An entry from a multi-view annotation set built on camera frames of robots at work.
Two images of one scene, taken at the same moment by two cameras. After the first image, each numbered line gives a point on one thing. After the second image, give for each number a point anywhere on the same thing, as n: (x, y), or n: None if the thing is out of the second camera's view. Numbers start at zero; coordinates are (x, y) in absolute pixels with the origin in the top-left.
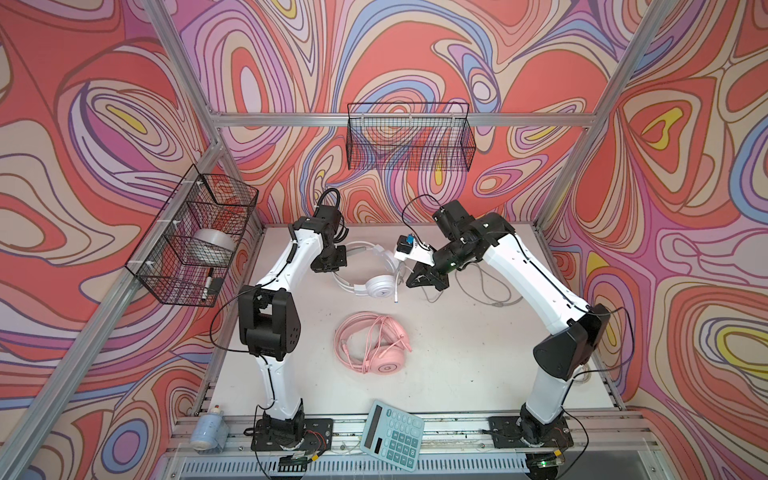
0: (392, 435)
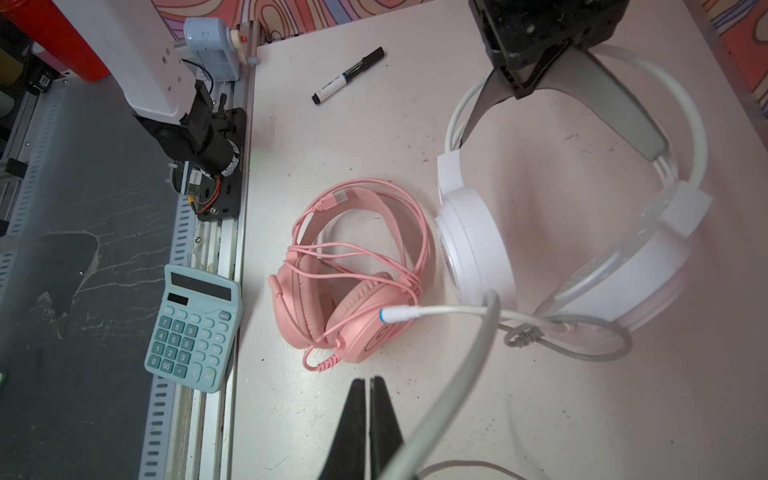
0: (195, 327)
